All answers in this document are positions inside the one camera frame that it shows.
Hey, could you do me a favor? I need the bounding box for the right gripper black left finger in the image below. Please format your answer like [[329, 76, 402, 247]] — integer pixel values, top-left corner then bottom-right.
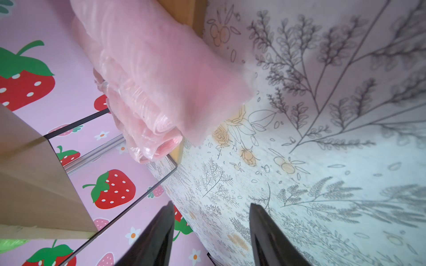
[[116, 201, 175, 266]]

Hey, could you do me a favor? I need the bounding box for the pink trash bag roll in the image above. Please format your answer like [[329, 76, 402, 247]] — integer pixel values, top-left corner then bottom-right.
[[71, 19, 184, 164], [71, 1, 252, 145]]

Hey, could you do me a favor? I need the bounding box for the wooden shelf black metal frame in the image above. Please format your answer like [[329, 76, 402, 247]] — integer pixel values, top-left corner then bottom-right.
[[1, 1, 209, 266]]

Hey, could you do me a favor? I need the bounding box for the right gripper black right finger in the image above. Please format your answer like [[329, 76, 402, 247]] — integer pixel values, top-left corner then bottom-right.
[[249, 203, 311, 266]]

